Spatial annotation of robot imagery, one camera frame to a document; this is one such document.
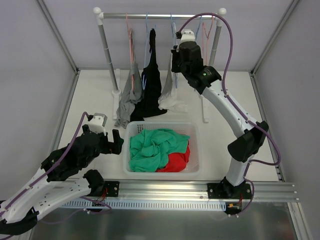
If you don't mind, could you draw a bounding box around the grey tank top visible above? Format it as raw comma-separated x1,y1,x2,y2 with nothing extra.
114,61,143,129

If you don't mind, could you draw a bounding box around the pink wire hanger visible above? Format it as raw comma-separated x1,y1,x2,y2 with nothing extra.
201,16,215,64
125,13,135,92

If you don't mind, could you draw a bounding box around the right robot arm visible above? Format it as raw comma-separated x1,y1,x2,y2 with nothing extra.
171,41,269,199

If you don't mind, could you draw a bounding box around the white and silver clothes rack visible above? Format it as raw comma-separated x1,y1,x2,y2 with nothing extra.
93,7,227,123

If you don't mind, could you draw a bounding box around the white plastic basket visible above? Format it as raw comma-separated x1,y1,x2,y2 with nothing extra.
123,121,202,180

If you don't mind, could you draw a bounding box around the green tank top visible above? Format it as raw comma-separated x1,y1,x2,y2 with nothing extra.
128,128,190,173

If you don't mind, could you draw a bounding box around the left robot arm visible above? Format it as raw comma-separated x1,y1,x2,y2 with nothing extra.
0,124,124,239

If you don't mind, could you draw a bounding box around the red tank top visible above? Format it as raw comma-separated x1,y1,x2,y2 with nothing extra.
156,145,190,173

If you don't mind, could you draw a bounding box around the white slotted cable duct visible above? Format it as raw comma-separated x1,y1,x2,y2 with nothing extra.
59,198,227,211

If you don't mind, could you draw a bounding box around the black tank top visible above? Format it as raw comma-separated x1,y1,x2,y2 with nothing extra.
130,28,167,122

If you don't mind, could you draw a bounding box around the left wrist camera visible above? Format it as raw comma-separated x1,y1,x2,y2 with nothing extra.
88,113,108,136

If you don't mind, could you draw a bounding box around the white tank top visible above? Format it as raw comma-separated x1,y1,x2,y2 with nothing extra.
158,59,188,113

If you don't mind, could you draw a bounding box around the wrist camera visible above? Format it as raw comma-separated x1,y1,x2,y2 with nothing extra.
175,29,196,46
88,113,108,136

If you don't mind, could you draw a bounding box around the aluminium mounting rail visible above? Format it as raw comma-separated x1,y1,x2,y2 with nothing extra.
116,179,300,203

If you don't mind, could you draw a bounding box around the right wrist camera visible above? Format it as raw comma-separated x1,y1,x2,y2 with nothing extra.
175,29,196,46

